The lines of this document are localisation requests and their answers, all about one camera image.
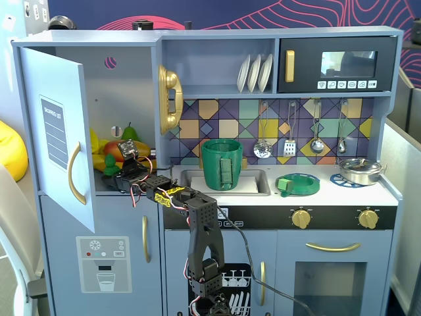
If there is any black camera cable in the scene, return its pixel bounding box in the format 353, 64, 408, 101
215, 210, 318, 316

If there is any green printed flat lid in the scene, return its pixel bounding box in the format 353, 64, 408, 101
275, 172, 321, 198

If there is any ice dispenser sticker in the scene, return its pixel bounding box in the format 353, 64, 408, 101
76, 236, 133, 294

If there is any small wrist camera board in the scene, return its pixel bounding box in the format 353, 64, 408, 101
117, 139, 137, 162

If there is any shopping list sticker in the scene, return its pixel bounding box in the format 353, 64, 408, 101
39, 94, 69, 172

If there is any gold straight freezer handle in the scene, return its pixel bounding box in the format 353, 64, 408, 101
141, 215, 151, 263

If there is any metal slotted spatula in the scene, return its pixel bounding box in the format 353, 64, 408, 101
283, 100, 297, 158

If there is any white toy plate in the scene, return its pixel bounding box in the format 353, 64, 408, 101
247, 54, 262, 93
237, 54, 251, 93
257, 53, 274, 93

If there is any blue cabinet door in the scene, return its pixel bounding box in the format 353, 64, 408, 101
18, 45, 96, 233

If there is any black control panel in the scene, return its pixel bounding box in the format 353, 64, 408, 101
163, 205, 398, 230

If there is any black microwave door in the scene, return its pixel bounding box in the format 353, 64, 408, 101
278, 36, 399, 93

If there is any grey toy sink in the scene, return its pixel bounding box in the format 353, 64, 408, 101
178, 169, 272, 198

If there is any blue oven door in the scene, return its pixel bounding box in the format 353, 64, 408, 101
277, 230, 394, 316

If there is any metal ladle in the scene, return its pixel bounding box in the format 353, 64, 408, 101
310, 99, 326, 154

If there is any blue printed trivet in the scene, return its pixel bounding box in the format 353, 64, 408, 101
330, 172, 369, 189

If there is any blue toy kitchen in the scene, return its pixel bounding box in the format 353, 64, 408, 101
11, 26, 405, 316

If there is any round black silver object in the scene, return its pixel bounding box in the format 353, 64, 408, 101
48, 15, 77, 31

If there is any large yellow toy banana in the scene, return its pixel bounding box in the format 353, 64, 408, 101
93, 153, 158, 176

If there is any yellow printed tape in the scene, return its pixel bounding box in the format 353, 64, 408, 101
153, 186, 186, 207

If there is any grey white office chair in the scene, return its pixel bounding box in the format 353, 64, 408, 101
0, 163, 47, 316

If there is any gold dishwasher handle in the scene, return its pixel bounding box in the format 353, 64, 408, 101
260, 261, 266, 307

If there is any gold microwave handle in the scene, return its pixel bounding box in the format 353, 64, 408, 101
285, 49, 295, 83

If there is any blue freezer door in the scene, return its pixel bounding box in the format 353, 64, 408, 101
39, 194, 162, 316

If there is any green toy pear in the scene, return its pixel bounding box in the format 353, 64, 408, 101
120, 122, 139, 142

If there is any metal skimmer spoon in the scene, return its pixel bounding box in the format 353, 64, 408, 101
253, 100, 274, 159

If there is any gold oven handle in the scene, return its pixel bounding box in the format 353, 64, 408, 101
305, 242, 362, 253

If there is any red servo wire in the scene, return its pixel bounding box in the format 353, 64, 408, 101
130, 156, 156, 209

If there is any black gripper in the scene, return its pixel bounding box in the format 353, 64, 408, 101
101, 157, 151, 195

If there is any gold toy phone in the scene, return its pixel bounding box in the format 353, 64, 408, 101
157, 64, 184, 135

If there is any gold curved door handle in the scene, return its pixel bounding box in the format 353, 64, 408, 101
67, 141, 87, 205

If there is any green printed cup recipient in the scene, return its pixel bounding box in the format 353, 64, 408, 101
201, 138, 244, 192

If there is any green toy pineapple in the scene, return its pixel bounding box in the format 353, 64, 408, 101
103, 154, 118, 175

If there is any steel pot with lid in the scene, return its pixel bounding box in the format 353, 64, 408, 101
334, 157, 386, 186

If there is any red yellow toy mango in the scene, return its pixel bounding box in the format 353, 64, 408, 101
103, 140, 152, 163

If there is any gold stove knob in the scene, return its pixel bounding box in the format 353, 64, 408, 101
291, 209, 312, 228
358, 209, 379, 230

